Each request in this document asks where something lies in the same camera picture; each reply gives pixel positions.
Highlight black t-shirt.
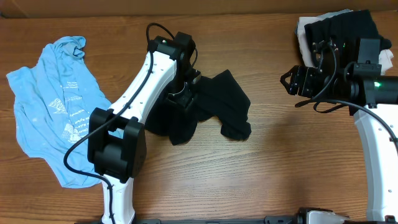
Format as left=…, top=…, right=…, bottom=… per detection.
left=145, top=70, right=251, bottom=145

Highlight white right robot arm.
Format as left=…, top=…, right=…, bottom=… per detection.
left=280, top=39, right=397, bottom=223

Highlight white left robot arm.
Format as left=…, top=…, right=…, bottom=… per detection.
left=88, top=32, right=200, bottom=223

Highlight folded black garment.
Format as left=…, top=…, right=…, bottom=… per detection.
left=304, top=10, right=392, bottom=65

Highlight folded beige garment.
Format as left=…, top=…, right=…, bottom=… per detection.
left=295, top=9, right=394, bottom=75

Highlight light blue t-shirt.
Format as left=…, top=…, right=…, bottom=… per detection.
left=6, top=36, right=111, bottom=189

